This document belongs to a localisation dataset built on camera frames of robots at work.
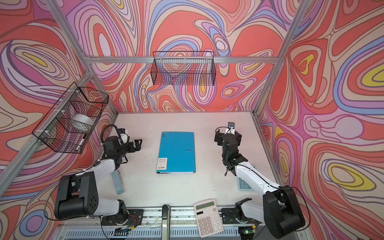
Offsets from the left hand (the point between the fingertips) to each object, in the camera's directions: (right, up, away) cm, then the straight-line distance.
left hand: (135, 139), depth 92 cm
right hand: (+56, +4, -7) cm, 56 cm away
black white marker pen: (-20, -1, -20) cm, 28 cm away
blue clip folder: (+25, -9, +4) cm, 27 cm away
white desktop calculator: (+43, -37, -20) cm, 60 cm away
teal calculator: (+64, -25, -9) cm, 70 cm away
